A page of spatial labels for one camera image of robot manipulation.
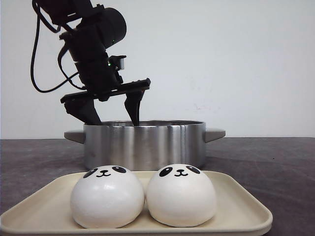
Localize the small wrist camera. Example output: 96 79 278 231
109 55 126 71

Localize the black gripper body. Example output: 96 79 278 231
60 25 151 102

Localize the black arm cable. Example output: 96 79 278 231
31 0 87 93

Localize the stainless steel steamer pot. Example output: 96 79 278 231
64 120 225 171

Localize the panda bun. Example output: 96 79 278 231
146 164 217 227
70 165 145 229

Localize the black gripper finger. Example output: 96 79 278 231
64 98 101 125
124 90 144 126

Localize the beige rectangular plastic tray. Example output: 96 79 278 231
0 171 273 236

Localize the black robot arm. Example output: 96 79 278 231
32 0 151 126

